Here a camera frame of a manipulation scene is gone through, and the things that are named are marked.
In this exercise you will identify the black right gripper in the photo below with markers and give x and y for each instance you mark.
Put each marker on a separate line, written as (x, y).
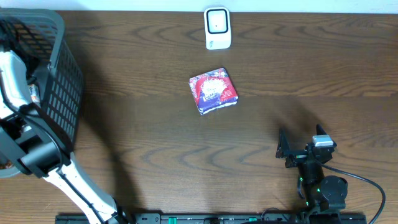
(283, 150)

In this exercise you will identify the purple red tissue pack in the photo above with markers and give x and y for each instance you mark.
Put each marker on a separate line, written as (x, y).
(213, 90)

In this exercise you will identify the small orange tissue packet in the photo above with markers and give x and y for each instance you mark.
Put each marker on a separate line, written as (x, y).
(34, 93)

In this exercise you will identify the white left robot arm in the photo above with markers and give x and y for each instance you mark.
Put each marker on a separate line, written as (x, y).
(38, 119)

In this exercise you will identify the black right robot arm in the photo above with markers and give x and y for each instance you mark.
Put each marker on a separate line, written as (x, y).
(323, 194)

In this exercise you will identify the white barcode scanner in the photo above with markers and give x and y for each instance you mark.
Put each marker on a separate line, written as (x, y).
(217, 28)

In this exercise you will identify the dark grey plastic basket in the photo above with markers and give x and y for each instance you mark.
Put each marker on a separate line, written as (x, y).
(39, 33)

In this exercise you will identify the black mounting rail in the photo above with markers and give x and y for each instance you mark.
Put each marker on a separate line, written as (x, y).
(269, 217)

